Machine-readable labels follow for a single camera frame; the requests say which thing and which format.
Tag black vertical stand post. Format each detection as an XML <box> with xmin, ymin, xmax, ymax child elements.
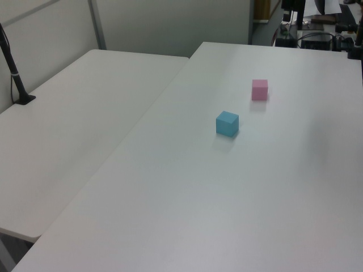
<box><xmin>294</xmin><ymin>0</ymin><xmax>306</xmax><ymax>32</ymax></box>

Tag blue foam cube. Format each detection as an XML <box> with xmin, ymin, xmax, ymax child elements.
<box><xmin>216</xmin><ymin>110</ymin><xmax>240</xmax><ymax>138</ymax></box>

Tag black camera pole with clamp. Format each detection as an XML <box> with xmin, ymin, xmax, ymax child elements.
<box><xmin>0</xmin><ymin>22</ymin><xmax>37</xmax><ymax>106</ymax></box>

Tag small black equipment box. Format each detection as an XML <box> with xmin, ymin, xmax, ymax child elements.
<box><xmin>275</xmin><ymin>37</ymin><xmax>297</xmax><ymax>48</ymax></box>

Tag pink foam cube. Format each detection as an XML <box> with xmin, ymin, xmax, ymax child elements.
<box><xmin>251</xmin><ymin>79</ymin><xmax>269</xmax><ymax>101</ymax></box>

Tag large black equipment box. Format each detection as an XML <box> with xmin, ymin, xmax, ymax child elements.
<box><xmin>300</xmin><ymin>33</ymin><xmax>334</xmax><ymax>52</ymax></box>

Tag white side table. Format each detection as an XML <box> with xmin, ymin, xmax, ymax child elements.
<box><xmin>0</xmin><ymin>49</ymin><xmax>190</xmax><ymax>243</ymax></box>

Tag white paper sheets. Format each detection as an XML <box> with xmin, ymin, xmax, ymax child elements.
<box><xmin>303</xmin><ymin>0</ymin><xmax>344</xmax><ymax>18</ymax></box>

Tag dark grey partition post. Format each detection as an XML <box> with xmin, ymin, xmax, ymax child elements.
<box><xmin>247</xmin><ymin>0</ymin><xmax>255</xmax><ymax>45</ymax></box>

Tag brown wooden board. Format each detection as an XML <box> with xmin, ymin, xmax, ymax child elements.
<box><xmin>254</xmin><ymin>0</ymin><xmax>284</xmax><ymax>22</ymax></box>

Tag grey metal partition frame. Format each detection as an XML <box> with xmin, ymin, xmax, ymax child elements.
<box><xmin>0</xmin><ymin>0</ymin><xmax>107</xmax><ymax>50</ymax></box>

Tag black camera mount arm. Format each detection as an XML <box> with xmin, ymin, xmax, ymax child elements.
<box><xmin>334</xmin><ymin>19</ymin><xmax>363</xmax><ymax>60</ymax></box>

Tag thin black pole cable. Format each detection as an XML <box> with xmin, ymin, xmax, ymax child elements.
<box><xmin>10</xmin><ymin>75</ymin><xmax>18</xmax><ymax>104</ymax></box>

